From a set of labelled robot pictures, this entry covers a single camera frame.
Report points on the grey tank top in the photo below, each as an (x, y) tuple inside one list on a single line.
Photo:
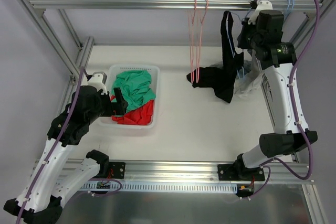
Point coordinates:
[(245, 69)]

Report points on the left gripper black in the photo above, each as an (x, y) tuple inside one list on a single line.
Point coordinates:
[(115, 106)]

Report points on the red tank top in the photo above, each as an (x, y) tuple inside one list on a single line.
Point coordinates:
[(139, 112)]

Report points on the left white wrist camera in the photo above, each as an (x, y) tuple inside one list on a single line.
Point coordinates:
[(98, 80)]

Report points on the aluminium hanging rail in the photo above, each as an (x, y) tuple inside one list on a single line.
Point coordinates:
[(234, 5)]

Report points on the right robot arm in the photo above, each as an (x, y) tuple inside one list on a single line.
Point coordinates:
[(278, 63)]

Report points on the green tank top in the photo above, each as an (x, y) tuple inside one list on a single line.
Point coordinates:
[(134, 84)]

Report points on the white slotted cable duct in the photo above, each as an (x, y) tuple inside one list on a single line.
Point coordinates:
[(163, 187)]

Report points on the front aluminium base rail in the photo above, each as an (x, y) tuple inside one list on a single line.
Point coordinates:
[(196, 172)]

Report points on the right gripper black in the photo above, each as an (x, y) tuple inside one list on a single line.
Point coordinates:
[(243, 36)]

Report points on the black tank top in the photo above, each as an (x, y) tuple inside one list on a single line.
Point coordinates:
[(205, 80)]

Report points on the pink hanger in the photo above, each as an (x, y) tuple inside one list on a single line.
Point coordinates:
[(191, 18), (199, 46)]

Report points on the white plastic basket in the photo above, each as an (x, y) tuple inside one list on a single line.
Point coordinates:
[(155, 86)]

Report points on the white tank top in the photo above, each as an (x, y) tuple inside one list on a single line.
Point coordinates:
[(244, 86)]

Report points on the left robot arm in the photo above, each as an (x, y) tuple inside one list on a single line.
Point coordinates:
[(44, 198)]

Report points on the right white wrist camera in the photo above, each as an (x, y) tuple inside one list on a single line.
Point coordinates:
[(261, 5)]

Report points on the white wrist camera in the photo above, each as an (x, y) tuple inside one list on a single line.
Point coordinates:
[(261, 5), (98, 80)]

